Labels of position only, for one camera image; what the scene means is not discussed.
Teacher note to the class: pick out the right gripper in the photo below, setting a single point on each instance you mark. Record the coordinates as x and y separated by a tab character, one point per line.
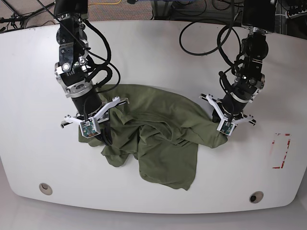
90	109

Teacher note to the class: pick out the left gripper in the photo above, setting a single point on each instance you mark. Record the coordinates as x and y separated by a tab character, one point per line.
230	107

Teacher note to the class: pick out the olive green T-shirt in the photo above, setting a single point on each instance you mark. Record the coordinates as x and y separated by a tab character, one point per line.
161	130

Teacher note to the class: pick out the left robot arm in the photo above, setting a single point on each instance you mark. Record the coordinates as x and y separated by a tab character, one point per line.
259	18

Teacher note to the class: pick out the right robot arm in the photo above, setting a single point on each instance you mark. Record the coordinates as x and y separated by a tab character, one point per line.
79	76

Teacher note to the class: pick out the red tape rectangle marking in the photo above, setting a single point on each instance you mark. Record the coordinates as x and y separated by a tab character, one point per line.
279	149

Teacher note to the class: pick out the white power strip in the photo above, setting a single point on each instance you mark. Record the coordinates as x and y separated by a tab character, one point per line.
296	11

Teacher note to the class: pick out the black tripod stand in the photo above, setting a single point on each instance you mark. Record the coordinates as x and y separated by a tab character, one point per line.
19	21

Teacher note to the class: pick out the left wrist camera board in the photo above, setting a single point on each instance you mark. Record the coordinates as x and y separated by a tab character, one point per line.
226	127

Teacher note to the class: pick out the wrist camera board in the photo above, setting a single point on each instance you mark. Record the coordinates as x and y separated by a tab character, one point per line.
90	128
226	127

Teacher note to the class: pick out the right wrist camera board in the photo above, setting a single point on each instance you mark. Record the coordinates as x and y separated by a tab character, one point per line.
90	128

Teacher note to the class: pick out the left table cable grommet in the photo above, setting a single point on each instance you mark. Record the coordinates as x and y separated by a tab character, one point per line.
45	189

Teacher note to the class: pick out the table cable grommet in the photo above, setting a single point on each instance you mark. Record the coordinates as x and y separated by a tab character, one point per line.
256	197
45	189

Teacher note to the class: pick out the right table cable grommet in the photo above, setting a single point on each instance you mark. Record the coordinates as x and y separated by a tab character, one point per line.
256	197

